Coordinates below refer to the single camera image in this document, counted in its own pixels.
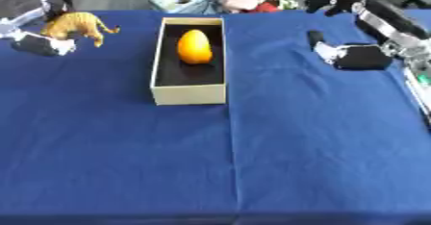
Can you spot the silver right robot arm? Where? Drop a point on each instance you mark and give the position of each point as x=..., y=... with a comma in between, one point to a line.
x=413, y=48

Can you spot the tan cardboard box black inside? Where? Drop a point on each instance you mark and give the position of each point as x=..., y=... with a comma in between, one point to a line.
x=189, y=94

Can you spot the orange toy fruit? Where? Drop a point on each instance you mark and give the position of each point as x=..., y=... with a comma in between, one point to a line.
x=194, y=47

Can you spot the red object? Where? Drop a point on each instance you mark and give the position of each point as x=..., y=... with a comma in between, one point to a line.
x=262, y=7

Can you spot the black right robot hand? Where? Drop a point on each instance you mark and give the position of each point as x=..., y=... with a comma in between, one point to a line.
x=363, y=57

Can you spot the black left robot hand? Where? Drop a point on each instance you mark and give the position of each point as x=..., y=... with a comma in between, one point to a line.
x=36, y=44

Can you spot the orange striped tiger toy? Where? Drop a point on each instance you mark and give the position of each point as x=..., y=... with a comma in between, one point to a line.
x=76, y=23

